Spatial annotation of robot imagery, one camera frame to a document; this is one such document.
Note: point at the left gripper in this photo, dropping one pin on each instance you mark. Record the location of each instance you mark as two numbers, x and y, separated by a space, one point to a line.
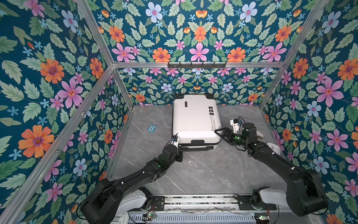
181 153

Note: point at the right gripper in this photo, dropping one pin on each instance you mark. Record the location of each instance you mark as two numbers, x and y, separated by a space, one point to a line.
226 131

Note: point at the white hard-shell suitcase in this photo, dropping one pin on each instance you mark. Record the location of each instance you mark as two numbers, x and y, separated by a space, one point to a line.
194 121

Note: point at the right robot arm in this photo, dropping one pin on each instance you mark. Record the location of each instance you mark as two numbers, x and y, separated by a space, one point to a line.
304 194

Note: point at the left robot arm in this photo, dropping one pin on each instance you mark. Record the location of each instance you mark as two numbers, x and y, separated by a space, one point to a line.
102 203

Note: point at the small beige stapler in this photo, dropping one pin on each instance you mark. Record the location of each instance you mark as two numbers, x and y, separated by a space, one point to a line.
259 135

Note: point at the small teal owl toy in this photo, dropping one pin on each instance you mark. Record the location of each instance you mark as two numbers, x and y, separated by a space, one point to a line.
152 128

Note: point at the white round alarm clock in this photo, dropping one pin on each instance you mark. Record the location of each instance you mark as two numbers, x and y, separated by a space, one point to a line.
275 148

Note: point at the black hook rack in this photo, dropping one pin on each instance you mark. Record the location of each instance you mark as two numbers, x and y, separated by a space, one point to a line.
194 65

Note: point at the aluminium mounting rail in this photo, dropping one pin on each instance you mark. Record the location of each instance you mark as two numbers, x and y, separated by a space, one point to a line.
225 202

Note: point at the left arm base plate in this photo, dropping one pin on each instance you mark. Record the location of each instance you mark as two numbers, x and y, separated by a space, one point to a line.
155 203

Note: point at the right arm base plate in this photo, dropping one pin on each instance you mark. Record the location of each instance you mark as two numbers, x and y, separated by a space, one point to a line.
253 202

